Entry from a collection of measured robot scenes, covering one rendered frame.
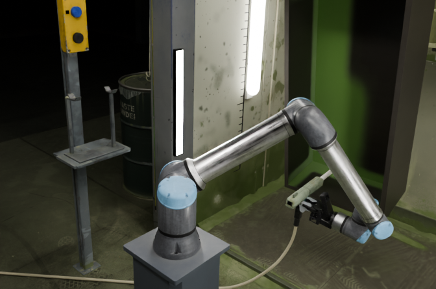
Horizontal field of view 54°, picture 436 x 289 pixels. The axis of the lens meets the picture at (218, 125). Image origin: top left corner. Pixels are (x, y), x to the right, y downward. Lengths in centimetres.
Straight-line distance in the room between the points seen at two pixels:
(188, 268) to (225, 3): 159
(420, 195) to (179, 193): 209
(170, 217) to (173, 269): 19
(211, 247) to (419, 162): 198
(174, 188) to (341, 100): 132
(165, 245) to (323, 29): 149
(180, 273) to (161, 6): 139
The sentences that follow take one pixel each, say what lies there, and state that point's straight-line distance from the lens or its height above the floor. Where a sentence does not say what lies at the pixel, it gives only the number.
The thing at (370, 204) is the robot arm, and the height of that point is 81.
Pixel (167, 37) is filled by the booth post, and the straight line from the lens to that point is 237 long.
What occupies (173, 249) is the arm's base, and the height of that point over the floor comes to 68.
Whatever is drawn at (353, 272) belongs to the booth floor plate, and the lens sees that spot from 278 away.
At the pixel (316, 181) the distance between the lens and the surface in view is 230.
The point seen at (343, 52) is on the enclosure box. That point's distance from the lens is 252.
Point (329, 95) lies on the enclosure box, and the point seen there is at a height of 101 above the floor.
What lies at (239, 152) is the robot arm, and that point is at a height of 99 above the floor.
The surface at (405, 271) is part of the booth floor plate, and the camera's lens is 291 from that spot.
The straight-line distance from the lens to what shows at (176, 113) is 245.
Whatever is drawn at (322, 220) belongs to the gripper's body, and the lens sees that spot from 220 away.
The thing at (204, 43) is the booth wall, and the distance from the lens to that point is 254.
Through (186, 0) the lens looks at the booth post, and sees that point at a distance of 241.
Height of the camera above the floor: 168
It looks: 20 degrees down
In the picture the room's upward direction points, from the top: 2 degrees clockwise
